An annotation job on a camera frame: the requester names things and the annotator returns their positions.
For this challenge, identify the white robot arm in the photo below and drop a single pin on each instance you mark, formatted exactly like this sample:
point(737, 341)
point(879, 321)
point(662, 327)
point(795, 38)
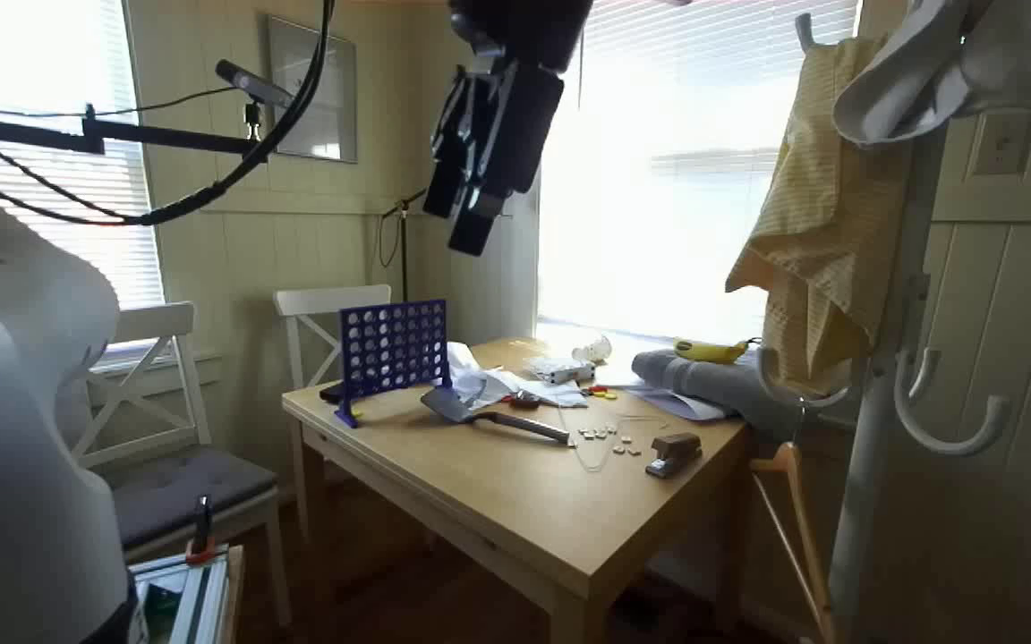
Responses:
point(15, 418)

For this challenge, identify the framed wall picture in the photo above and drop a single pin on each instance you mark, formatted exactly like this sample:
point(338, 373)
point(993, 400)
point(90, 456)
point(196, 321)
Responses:
point(325, 94)

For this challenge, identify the black tripod stand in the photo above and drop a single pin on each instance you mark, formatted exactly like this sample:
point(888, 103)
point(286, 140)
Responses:
point(403, 256)

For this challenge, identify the wooden table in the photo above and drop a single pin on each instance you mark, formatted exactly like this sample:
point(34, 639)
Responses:
point(517, 502)

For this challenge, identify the narrow white window blinds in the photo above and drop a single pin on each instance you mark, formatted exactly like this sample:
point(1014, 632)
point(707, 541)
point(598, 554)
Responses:
point(52, 73)

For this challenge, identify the screwdriver with red collar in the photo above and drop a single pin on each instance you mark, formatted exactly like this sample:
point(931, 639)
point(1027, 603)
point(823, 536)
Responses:
point(203, 530)

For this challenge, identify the patterned box of pieces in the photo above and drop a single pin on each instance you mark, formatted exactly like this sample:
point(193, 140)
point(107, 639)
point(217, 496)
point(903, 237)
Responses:
point(561, 369)

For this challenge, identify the black camera on stand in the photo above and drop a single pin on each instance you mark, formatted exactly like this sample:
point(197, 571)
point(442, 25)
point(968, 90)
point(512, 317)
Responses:
point(254, 85)

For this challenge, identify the cream panel door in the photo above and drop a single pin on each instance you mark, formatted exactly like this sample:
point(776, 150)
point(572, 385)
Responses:
point(1018, 361)

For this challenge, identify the wide white window blinds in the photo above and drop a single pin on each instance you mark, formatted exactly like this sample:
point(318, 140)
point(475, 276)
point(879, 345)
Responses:
point(683, 180)

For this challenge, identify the light blue notebook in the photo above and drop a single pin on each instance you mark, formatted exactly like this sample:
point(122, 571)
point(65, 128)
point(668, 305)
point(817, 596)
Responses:
point(678, 407)

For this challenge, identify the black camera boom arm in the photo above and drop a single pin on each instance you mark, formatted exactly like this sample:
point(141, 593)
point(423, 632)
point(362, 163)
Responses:
point(15, 131)

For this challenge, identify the grey folded towel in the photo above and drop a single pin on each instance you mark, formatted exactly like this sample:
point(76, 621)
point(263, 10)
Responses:
point(718, 388)

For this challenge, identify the open box with papers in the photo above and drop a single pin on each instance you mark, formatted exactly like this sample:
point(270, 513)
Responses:
point(188, 596)

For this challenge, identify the black spatula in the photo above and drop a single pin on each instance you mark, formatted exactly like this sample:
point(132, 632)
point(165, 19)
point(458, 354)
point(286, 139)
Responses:
point(528, 428)

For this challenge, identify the grey stapler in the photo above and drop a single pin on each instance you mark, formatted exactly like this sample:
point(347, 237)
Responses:
point(675, 453)

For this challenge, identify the small red piece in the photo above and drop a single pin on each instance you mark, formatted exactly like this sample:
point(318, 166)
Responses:
point(592, 391)

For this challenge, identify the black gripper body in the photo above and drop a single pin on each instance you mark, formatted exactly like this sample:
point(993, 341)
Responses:
point(520, 27)

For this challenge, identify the wooden clothes hanger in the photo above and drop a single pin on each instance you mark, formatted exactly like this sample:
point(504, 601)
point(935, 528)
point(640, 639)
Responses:
point(793, 523)

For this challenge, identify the small yellow piece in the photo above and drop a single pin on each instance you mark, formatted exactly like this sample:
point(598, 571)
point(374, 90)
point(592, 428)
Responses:
point(612, 391)

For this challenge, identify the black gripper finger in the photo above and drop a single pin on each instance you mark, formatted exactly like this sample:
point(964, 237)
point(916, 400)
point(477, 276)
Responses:
point(517, 131)
point(453, 146)

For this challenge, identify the white wooden chair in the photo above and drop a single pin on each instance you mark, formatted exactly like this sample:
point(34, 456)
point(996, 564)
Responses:
point(325, 300)

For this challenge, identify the white chair with grey cushion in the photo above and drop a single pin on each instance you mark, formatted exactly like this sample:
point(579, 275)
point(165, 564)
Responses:
point(181, 486)

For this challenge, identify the white crumpled paper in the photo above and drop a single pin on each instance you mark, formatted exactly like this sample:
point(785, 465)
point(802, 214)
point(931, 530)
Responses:
point(480, 388)

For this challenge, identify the yellow cloth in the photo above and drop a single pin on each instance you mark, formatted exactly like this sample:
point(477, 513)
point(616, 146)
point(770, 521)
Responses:
point(832, 226)

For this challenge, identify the blue connect four game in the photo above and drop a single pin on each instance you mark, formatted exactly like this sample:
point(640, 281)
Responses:
point(394, 345)

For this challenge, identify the yellow banana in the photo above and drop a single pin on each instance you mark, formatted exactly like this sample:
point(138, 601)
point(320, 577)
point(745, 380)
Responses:
point(718, 354)

